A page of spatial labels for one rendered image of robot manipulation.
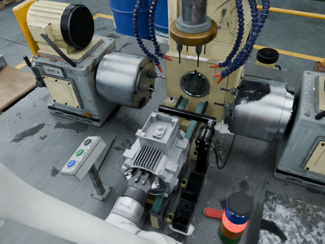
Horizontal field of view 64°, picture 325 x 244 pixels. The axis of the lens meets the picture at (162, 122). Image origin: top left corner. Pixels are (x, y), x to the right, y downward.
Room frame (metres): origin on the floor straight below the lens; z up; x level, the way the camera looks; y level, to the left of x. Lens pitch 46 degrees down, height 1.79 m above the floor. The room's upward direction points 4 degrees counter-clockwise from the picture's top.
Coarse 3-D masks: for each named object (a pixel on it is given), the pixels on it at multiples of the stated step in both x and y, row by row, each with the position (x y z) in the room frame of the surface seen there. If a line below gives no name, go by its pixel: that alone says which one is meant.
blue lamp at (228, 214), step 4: (228, 208) 0.27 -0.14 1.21; (224, 212) 0.28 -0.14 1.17; (228, 212) 0.26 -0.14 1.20; (228, 216) 0.26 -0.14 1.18; (232, 216) 0.25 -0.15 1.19; (236, 216) 0.25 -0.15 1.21; (240, 216) 0.25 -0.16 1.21; (244, 216) 0.25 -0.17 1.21; (248, 216) 0.25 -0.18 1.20; (232, 220) 0.25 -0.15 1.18; (236, 220) 0.25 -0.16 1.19; (240, 220) 0.25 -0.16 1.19; (244, 220) 0.25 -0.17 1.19; (236, 224) 0.25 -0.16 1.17; (240, 224) 0.25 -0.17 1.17
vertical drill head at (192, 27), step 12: (192, 0) 0.88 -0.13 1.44; (204, 0) 0.89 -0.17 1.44; (192, 12) 0.88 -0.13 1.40; (204, 12) 0.89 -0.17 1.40; (180, 24) 0.90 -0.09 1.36; (192, 24) 0.88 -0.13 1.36; (204, 24) 0.88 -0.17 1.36; (216, 24) 0.92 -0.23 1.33; (180, 36) 0.86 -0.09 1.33; (192, 36) 0.84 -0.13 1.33; (204, 36) 0.84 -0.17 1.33; (180, 48) 0.89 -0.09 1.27; (204, 48) 0.95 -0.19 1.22
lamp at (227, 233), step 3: (222, 222) 0.27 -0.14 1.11; (222, 225) 0.27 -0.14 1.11; (222, 228) 0.27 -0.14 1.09; (225, 228) 0.26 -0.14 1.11; (222, 231) 0.26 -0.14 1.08; (225, 231) 0.26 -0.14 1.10; (228, 231) 0.25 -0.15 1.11; (231, 231) 0.25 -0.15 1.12; (240, 231) 0.25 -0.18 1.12; (225, 234) 0.26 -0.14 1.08; (228, 234) 0.25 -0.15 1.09; (231, 234) 0.25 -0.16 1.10; (234, 234) 0.25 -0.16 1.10; (237, 234) 0.25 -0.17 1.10; (240, 234) 0.25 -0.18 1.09; (228, 237) 0.25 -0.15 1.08; (231, 237) 0.25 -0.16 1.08; (234, 237) 0.24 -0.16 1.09; (237, 237) 0.25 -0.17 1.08
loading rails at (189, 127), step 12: (180, 96) 1.00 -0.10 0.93; (180, 108) 0.92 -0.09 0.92; (204, 108) 0.90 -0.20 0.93; (180, 120) 0.89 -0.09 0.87; (192, 120) 0.84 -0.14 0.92; (192, 132) 0.76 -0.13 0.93; (192, 144) 0.73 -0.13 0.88; (192, 156) 0.70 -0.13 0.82; (180, 180) 0.56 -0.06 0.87; (144, 204) 0.49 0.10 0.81; (156, 204) 0.44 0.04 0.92; (168, 204) 0.44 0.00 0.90; (156, 216) 0.40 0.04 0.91; (168, 216) 0.43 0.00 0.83
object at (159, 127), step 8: (152, 112) 0.67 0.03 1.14; (152, 120) 0.66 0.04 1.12; (160, 120) 0.66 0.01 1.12; (168, 120) 0.65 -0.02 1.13; (176, 120) 0.63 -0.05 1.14; (144, 128) 0.60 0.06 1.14; (152, 128) 0.62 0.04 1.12; (160, 128) 0.60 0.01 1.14; (168, 128) 0.62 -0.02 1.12; (176, 128) 0.61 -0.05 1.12; (144, 136) 0.57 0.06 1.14; (152, 136) 0.59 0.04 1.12; (160, 136) 0.57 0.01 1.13; (168, 136) 0.58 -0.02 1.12; (176, 136) 0.60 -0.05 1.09; (144, 144) 0.56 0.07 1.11; (152, 144) 0.55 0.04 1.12; (160, 144) 0.53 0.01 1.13; (168, 144) 0.54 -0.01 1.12; (168, 152) 0.53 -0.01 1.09
